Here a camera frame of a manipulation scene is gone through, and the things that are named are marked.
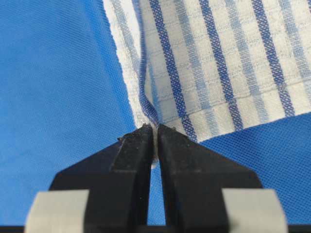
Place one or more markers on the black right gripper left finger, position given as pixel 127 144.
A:
pixel 108 192

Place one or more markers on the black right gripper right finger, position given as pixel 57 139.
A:
pixel 204 192

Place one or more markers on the white blue striped towel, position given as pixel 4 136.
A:
pixel 212 67

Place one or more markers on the blue table cloth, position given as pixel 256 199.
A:
pixel 63 98

